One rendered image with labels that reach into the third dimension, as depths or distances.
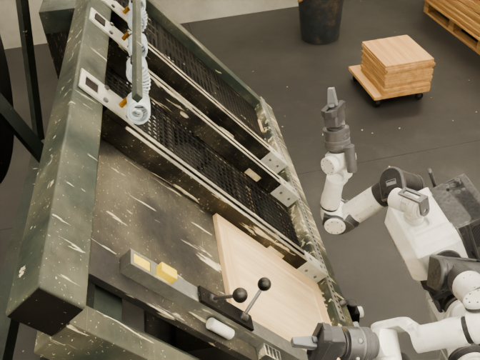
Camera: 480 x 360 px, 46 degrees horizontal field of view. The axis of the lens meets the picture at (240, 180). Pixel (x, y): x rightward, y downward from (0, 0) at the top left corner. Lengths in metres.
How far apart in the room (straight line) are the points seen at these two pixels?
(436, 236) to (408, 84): 3.29
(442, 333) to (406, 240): 0.44
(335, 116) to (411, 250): 0.49
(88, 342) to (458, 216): 1.17
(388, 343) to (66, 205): 0.86
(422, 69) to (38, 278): 4.27
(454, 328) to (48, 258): 0.94
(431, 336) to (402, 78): 3.63
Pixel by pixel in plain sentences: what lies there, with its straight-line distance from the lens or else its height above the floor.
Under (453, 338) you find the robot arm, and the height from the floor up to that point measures 1.42.
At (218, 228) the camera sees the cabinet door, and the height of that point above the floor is 1.33.
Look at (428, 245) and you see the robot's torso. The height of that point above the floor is 1.34.
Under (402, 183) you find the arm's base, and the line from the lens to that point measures 1.98.
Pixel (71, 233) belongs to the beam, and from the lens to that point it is 1.16.
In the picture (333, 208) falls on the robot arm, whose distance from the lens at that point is 2.09.
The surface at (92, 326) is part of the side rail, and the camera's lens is 1.13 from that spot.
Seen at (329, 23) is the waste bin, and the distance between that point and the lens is 6.03.
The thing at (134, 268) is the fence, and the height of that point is 1.62.
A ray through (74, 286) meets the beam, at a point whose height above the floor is 1.82.
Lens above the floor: 2.58
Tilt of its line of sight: 38 degrees down
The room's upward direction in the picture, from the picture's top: 5 degrees counter-clockwise
